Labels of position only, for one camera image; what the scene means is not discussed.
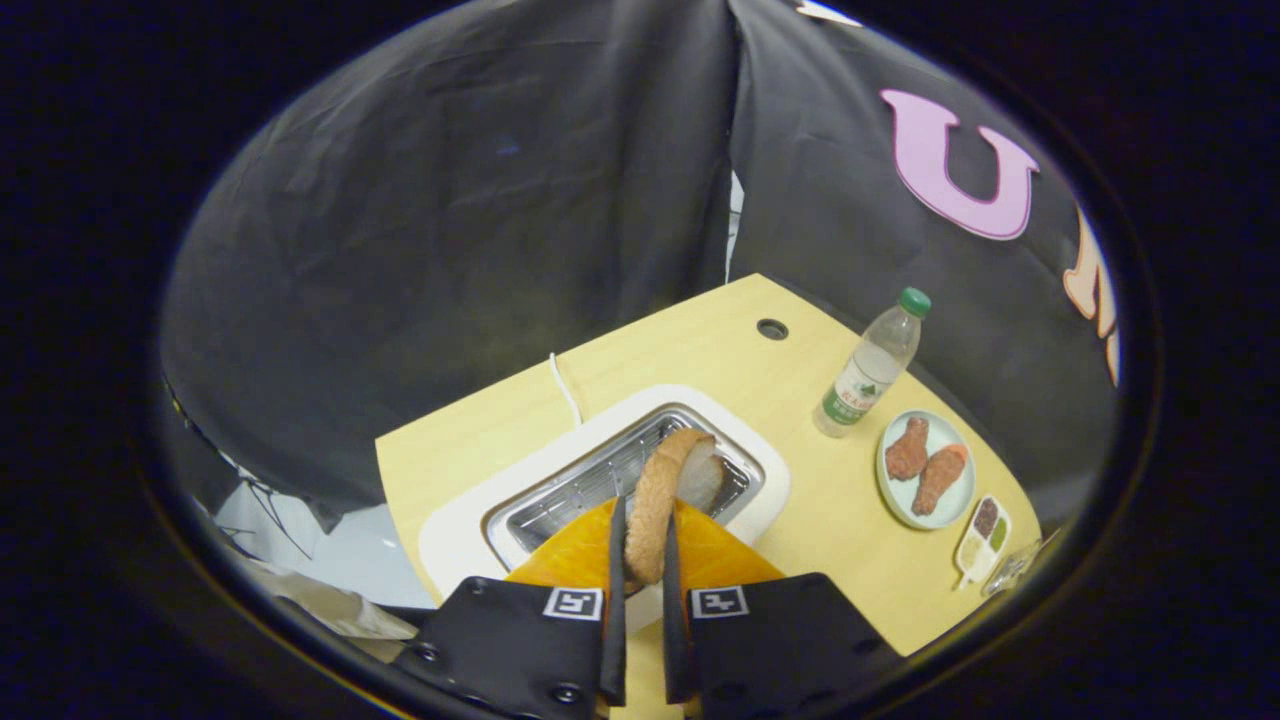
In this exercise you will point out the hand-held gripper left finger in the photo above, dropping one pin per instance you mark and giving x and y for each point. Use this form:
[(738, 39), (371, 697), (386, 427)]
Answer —
[(510, 650)]

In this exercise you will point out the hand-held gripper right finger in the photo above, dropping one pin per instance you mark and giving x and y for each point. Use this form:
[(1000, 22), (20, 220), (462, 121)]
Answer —
[(780, 650)]

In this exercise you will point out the brown bread slice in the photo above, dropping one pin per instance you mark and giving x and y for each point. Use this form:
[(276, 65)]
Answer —
[(650, 510)]

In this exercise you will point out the white toaster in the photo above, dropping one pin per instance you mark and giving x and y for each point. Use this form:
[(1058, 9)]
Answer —
[(470, 520)]

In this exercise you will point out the pale green round plate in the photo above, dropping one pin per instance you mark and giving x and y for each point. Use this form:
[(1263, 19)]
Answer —
[(897, 498)]

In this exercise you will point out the white divided seasoning dish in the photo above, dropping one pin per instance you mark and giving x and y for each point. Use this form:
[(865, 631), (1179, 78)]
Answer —
[(982, 535)]

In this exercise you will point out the brown fried chicken piece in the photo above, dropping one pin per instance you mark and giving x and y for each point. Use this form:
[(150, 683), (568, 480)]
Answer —
[(907, 452), (940, 478)]

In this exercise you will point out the clear glass cup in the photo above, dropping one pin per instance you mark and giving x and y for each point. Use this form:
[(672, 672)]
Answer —
[(1012, 566)]

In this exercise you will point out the clear green-capped water bottle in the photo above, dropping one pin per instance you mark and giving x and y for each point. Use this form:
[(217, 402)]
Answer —
[(868, 370)]

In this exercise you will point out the black backdrop cloth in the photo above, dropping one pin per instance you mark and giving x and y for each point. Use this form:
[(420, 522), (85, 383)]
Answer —
[(480, 230)]

